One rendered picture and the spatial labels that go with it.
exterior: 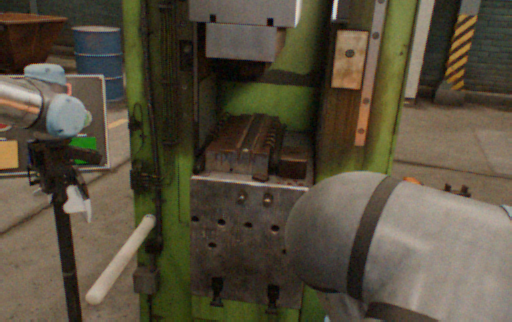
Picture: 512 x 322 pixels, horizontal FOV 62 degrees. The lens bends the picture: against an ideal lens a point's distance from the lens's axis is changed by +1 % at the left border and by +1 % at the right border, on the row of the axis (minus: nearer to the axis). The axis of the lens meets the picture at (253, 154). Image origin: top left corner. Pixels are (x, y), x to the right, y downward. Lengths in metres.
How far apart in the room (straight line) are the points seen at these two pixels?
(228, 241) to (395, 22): 0.84
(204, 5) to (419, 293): 1.04
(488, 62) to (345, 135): 5.87
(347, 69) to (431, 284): 1.07
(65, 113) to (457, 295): 0.66
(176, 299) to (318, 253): 1.50
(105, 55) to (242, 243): 4.57
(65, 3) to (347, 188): 9.16
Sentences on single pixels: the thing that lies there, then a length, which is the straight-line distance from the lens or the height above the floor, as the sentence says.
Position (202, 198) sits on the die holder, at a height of 0.84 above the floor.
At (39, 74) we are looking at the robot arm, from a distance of 0.96.
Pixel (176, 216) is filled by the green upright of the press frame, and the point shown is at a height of 0.65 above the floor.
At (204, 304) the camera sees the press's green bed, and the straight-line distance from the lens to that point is 1.57.
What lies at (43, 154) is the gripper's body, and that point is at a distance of 1.02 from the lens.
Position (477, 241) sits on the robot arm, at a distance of 0.35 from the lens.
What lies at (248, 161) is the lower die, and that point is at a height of 0.96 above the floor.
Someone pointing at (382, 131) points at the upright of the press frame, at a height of 1.05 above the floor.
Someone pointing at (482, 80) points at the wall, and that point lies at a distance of 7.24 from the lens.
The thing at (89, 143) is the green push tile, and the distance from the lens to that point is 1.29.
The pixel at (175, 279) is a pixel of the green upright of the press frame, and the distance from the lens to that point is 1.80.
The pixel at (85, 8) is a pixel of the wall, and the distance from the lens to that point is 9.14.
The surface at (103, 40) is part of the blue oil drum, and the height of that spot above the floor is 0.78.
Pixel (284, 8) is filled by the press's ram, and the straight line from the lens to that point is 1.21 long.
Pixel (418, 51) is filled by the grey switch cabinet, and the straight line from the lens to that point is 6.46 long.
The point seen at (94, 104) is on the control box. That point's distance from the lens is 1.33.
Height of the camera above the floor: 1.46
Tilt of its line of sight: 21 degrees down
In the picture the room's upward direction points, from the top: 3 degrees clockwise
